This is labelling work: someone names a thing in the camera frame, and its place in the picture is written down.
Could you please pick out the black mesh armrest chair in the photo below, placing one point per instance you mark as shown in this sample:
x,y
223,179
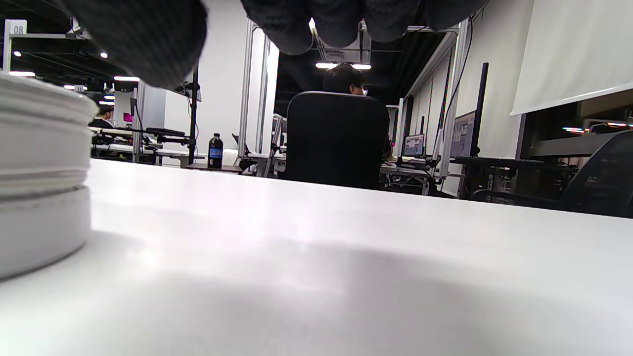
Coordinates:
x,y
603,178

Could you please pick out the white hanging screen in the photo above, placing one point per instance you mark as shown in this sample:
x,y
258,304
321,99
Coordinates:
x,y
573,49

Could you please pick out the small computer monitor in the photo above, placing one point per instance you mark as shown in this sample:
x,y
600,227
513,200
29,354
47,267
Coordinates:
x,y
414,146

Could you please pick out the black pole stand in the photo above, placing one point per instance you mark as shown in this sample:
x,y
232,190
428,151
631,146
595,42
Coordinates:
x,y
193,123

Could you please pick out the person's right hand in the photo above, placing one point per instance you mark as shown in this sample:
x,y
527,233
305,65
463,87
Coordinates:
x,y
148,39

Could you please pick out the white cartoon print pencil case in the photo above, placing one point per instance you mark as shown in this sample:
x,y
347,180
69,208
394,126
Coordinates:
x,y
39,173

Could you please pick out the brown side table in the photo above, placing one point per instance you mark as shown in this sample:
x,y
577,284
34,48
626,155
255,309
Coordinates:
x,y
212,168

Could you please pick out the large computer monitor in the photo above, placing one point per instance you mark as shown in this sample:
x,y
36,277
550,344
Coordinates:
x,y
462,136

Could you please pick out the dark bottle blue label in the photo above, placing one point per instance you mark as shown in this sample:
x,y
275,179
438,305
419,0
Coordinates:
x,y
215,153

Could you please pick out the black high-back office chair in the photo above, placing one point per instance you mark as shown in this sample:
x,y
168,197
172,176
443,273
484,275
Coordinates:
x,y
336,143

